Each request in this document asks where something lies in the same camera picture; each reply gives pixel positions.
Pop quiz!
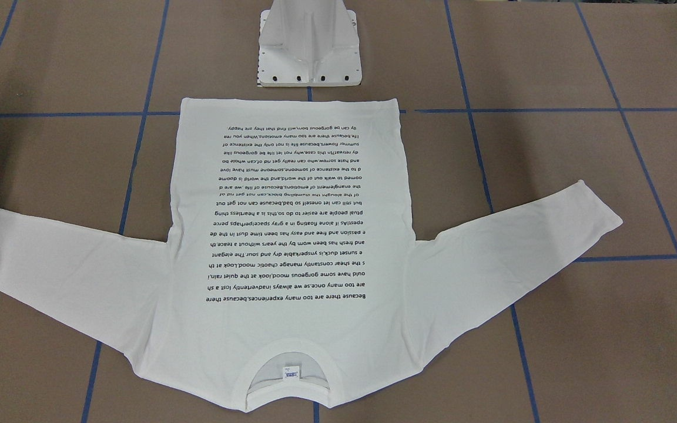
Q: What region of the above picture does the white long-sleeve printed shirt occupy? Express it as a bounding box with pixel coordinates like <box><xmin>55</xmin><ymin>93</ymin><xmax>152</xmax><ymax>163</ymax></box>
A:
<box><xmin>0</xmin><ymin>98</ymin><xmax>622</xmax><ymax>412</ymax></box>

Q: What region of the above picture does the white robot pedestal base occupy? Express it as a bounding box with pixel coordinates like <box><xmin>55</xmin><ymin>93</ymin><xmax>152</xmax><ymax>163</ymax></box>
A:
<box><xmin>257</xmin><ymin>1</ymin><xmax>362</xmax><ymax>88</ymax></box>

